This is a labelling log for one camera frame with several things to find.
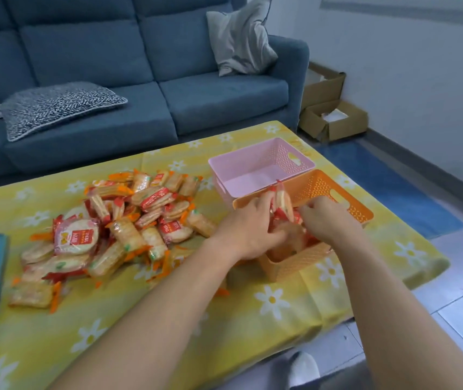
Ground person's left hand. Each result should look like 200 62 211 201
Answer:
211 190 289 261

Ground person's right hand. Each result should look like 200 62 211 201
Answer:
298 195 364 246

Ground orange plastic basket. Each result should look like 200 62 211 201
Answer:
232 169 374 283

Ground group of red snack packets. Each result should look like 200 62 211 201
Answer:
268 180 309 256

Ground pink plastic basket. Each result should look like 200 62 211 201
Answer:
208 136 316 207

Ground pile of snack packets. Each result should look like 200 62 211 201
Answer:
8 169 232 314

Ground person's right forearm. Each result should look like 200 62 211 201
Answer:
331 231 463 390

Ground person's left forearm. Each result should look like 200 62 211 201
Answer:
48 239 236 390

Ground blue rug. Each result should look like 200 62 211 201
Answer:
316 140 463 240

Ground yellow floral tablecloth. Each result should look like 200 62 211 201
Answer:
0 120 451 390

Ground low open cardboard box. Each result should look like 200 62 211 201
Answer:
299 99 369 144

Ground white packing paper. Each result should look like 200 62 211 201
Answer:
321 108 350 123

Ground tall cardboard box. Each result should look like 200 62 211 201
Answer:
302 62 347 110

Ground white shoe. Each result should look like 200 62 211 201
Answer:
288 351 321 388

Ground grey trousers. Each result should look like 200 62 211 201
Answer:
292 359 374 390

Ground grey cushion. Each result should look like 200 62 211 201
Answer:
206 0 279 77

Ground black white patterned cushion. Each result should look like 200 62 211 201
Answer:
0 81 128 142

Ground blue fabric sofa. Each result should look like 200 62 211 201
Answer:
0 0 310 187

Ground grey window frame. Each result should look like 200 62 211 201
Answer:
320 0 463 27

